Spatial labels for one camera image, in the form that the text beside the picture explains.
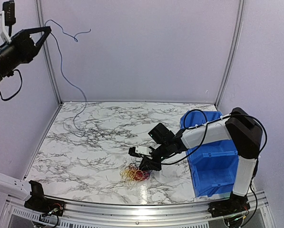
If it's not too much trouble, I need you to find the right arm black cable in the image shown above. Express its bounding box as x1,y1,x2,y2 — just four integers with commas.
159,109,268,181

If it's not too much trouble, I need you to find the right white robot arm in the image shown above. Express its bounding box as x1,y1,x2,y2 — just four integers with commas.
140,107,263,213

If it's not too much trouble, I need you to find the aluminium front frame rail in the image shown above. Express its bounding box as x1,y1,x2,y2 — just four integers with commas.
3,194,271,228

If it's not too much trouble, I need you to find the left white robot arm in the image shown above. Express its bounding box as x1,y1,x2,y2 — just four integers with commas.
0,26,51,211

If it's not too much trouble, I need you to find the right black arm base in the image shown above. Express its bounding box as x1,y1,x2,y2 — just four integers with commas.
208,192,250,218

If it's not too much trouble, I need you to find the left aluminium corner post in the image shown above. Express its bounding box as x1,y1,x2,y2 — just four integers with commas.
35,0,63,105

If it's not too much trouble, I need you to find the right aluminium corner post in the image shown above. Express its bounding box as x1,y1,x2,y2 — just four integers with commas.
214,0,246,109

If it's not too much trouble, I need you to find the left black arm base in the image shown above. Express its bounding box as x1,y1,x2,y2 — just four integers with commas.
24,180,65,216

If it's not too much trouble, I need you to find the near blue storage bin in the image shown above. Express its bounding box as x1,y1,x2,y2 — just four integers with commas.
188,151,238,197

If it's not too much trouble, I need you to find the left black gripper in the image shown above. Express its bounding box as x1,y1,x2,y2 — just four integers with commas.
0,24,51,88

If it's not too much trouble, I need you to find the blue storage bin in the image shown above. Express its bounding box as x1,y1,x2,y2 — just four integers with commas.
180,111,222,129
187,140,238,166
188,151,238,197

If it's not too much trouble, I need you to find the far blue storage bin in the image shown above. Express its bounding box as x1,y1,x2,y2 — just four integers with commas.
180,111,222,129

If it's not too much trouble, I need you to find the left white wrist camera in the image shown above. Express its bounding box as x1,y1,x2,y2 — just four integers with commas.
0,0,16,44

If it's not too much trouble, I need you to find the middle blue storage bin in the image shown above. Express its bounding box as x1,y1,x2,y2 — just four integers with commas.
187,140,238,166

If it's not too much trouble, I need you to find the aluminium corner post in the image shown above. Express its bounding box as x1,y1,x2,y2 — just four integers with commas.
214,0,246,109
35,0,63,105

